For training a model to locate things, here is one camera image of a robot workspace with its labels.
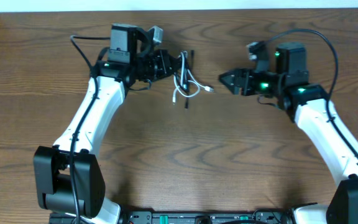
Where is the right camera black cable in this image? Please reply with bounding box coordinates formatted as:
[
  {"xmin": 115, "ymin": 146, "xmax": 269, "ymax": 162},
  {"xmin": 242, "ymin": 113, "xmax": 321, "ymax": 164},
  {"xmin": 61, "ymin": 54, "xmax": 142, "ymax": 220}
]
[{"xmin": 259, "ymin": 28, "xmax": 358, "ymax": 181}]

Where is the white usb cable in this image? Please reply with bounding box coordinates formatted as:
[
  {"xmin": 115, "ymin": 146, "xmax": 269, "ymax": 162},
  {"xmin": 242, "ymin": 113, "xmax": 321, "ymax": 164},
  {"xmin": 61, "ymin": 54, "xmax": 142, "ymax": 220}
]
[{"xmin": 172, "ymin": 50, "xmax": 215, "ymax": 105}]

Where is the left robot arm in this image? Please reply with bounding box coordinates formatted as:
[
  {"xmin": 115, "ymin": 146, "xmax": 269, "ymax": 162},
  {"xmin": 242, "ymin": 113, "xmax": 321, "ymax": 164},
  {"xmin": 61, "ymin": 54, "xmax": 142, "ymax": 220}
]
[{"xmin": 33, "ymin": 24, "xmax": 180, "ymax": 223}]

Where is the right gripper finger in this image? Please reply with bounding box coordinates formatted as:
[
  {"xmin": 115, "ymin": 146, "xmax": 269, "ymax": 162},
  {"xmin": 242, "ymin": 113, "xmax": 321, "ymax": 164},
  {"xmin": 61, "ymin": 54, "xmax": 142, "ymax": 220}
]
[
  {"xmin": 219, "ymin": 68, "xmax": 240, "ymax": 82},
  {"xmin": 221, "ymin": 77, "xmax": 240, "ymax": 94}
]

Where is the left camera black cable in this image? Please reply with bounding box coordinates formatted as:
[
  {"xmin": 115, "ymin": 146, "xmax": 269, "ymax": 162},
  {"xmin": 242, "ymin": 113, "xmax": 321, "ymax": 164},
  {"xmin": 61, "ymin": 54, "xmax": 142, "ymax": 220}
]
[{"xmin": 68, "ymin": 34, "xmax": 111, "ymax": 224}]

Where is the black usb cable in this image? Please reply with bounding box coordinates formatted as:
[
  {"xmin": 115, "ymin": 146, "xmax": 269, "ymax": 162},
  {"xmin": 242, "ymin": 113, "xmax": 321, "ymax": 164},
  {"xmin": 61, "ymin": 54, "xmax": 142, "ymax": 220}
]
[{"xmin": 178, "ymin": 49, "xmax": 196, "ymax": 110}]

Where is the camera black cable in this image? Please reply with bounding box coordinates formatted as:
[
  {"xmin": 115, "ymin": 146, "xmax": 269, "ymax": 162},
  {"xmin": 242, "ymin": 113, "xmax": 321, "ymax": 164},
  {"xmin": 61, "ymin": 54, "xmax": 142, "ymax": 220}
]
[
  {"xmin": 259, "ymin": 28, "xmax": 358, "ymax": 181},
  {"xmin": 68, "ymin": 34, "xmax": 111, "ymax": 224}
]

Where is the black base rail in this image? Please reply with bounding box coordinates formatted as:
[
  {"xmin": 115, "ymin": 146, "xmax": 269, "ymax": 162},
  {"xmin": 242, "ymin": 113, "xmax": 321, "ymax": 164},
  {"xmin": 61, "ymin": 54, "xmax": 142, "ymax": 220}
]
[{"xmin": 48, "ymin": 210, "xmax": 295, "ymax": 224}]

